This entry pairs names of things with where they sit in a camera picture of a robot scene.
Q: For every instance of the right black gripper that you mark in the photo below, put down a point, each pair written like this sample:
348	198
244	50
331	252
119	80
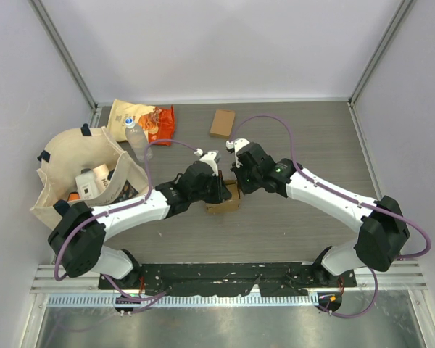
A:
246	188

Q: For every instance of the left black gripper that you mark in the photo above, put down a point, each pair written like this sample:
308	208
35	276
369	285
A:
221	192

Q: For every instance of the large cardboard box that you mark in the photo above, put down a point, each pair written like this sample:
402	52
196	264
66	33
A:
230	205

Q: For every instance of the small cardboard box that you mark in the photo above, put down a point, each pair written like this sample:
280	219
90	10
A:
222	123

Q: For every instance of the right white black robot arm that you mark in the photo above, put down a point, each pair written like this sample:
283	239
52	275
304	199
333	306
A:
380	232

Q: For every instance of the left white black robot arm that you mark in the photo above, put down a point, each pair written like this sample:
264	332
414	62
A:
79	239

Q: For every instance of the white box in bag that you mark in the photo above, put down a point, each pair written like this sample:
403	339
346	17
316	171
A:
86	185

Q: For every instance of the beige orange snack bag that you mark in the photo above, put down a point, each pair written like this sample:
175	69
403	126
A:
156	122

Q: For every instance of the clear plastic water bottle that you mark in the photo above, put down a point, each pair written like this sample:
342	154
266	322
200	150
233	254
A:
137	140

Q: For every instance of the beige canvas tote bag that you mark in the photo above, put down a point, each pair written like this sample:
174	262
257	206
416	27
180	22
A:
77	149

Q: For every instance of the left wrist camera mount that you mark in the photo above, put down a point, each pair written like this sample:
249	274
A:
211	158

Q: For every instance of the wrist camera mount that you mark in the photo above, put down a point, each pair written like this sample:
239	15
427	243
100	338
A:
236	145
211	158

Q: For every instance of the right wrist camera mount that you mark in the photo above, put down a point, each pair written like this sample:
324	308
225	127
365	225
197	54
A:
236	145

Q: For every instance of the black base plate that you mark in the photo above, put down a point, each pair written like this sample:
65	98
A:
274	279

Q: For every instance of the white slotted cable duct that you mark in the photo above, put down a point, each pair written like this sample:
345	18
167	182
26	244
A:
112	300

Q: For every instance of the right aluminium frame post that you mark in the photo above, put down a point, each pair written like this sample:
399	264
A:
385	41

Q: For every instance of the aluminium frame post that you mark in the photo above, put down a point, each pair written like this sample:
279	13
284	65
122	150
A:
385	41
62	50

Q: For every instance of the left aluminium frame post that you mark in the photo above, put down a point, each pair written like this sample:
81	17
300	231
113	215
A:
62	50

